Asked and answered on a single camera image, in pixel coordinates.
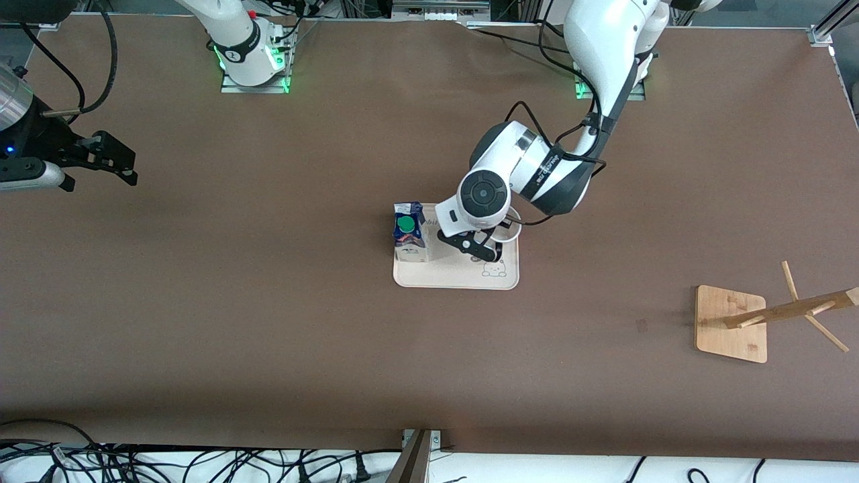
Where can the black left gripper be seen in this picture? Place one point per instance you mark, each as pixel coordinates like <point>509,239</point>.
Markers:
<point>505,224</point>

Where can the white power strip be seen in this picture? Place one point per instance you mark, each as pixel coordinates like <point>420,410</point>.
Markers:
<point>439,12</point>

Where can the dark metal bar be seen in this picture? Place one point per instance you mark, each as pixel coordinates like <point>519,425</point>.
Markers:
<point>411,463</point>

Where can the silver metal bracket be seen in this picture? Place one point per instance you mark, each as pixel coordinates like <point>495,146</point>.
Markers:
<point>435,439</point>

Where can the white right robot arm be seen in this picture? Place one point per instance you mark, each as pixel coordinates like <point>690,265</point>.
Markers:
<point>238,47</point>

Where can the wooden mug tree stand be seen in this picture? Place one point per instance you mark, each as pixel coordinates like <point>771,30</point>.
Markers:
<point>728,335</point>

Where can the blue white milk carton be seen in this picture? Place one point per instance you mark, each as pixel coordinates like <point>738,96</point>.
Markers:
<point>411,231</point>

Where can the aluminium arm base plate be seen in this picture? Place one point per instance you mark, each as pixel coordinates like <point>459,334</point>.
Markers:
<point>639,94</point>
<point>231,87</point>

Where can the cream rabbit print tray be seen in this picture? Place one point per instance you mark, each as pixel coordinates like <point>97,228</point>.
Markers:
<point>443,275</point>

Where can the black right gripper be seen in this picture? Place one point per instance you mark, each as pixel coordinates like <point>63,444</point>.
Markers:
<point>41,142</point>

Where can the aluminium frame profile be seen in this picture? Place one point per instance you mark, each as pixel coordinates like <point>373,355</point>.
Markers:
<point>832,23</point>

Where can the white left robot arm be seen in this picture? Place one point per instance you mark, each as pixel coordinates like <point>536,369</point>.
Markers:
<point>604,47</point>

